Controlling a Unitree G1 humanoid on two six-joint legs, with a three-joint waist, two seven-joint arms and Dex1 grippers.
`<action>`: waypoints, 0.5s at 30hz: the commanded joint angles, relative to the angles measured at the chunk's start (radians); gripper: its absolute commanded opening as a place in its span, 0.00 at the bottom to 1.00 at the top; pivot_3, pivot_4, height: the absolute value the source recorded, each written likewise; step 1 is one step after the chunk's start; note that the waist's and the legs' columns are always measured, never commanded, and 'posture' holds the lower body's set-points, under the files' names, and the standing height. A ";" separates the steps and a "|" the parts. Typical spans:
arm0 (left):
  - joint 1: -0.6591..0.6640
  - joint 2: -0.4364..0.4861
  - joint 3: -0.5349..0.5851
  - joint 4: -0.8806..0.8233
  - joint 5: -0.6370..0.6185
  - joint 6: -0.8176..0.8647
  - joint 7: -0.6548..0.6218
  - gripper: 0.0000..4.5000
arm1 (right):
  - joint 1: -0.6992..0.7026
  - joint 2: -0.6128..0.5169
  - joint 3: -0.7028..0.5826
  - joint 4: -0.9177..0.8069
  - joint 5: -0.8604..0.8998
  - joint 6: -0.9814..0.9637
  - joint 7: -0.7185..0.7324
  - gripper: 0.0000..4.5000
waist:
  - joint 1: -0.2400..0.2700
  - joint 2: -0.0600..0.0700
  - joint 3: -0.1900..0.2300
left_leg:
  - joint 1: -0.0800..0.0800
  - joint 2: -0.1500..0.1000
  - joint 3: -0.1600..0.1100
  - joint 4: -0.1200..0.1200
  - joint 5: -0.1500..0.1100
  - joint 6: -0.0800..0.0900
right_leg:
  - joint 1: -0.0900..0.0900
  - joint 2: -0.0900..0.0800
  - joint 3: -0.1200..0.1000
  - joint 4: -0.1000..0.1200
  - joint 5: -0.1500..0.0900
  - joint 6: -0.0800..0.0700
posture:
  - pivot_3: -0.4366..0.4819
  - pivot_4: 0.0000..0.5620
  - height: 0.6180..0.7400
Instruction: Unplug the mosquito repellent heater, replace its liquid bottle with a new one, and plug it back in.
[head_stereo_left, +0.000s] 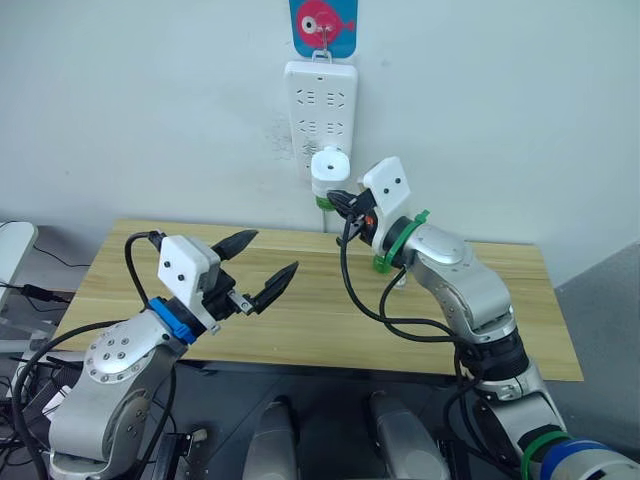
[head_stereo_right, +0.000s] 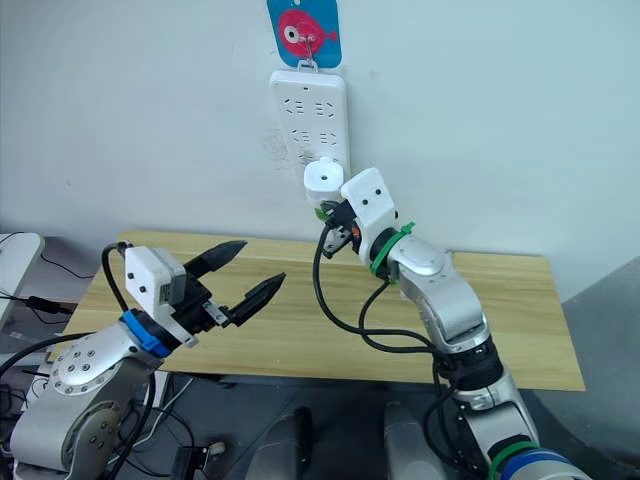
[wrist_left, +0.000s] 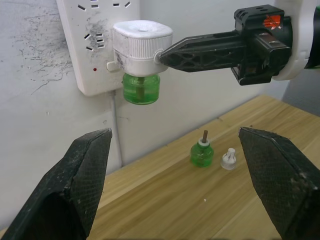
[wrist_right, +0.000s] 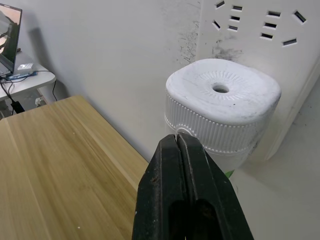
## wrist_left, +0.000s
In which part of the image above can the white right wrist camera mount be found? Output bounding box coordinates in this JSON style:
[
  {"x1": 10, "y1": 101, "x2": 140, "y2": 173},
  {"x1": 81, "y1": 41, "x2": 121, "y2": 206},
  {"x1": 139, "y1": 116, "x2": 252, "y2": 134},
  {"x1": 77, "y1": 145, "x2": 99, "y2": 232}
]
[{"x1": 271, "y1": 0, "x2": 320, "y2": 81}]

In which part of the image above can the green liquid bottle with wick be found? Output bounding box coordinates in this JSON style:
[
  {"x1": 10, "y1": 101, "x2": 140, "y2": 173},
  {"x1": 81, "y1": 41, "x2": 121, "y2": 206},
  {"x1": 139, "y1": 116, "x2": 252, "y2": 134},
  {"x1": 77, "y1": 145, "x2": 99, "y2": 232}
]
[{"x1": 190, "y1": 129, "x2": 216, "y2": 169}]

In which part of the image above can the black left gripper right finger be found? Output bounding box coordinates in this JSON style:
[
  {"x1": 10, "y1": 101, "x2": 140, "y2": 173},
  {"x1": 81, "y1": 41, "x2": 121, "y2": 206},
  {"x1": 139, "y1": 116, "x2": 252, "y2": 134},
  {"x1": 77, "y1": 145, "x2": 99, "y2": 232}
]
[{"x1": 237, "y1": 126, "x2": 320, "y2": 240}]

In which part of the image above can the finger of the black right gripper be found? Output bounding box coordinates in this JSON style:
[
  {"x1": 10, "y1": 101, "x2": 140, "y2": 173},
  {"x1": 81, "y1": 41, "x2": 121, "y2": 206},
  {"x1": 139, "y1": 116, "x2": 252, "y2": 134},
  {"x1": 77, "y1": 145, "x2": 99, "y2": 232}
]
[{"x1": 158, "y1": 30, "x2": 247, "y2": 74}]

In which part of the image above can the white power strip cable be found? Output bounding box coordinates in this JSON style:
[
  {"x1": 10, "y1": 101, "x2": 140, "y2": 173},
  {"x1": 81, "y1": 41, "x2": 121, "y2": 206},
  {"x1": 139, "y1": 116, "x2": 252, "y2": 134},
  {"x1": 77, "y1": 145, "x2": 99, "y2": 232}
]
[{"x1": 108, "y1": 90, "x2": 125, "y2": 169}]

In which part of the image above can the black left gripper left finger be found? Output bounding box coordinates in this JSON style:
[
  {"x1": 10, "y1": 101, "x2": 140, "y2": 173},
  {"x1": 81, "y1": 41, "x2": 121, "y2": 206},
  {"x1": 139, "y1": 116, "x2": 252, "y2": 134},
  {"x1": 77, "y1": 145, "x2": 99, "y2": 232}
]
[{"x1": 0, "y1": 127, "x2": 113, "y2": 240}]

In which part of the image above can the white wall power strip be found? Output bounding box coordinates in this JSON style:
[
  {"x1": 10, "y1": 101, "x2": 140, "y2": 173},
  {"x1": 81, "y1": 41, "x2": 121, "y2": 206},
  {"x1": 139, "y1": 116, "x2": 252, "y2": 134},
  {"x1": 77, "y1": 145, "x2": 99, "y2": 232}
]
[{"x1": 55, "y1": 0, "x2": 141, "y2": 97}]

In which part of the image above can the green liquid bottle in heater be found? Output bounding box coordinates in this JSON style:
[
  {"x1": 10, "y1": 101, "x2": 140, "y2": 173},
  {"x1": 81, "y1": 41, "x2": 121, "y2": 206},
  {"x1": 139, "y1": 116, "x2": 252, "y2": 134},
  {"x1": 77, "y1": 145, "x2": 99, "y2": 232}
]
[{"x1": 122, "y1": 72, "x2": 161, "y2": 106}]

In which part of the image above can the clear white bottle cap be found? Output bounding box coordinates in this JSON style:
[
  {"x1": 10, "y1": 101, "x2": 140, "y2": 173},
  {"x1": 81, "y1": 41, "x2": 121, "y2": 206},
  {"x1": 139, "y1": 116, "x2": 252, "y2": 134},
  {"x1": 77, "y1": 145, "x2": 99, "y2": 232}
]
[{"x1": 220, "y1": 147, "x2": 237, "y2": 171}]

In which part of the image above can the white mosquito repellent heater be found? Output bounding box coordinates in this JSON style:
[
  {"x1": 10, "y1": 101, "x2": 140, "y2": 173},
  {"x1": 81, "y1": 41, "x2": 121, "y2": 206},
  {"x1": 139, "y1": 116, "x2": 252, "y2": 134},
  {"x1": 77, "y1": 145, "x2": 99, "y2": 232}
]
[{"x1": 111, "y1": 20, "x2": 174, "y2": 77}]

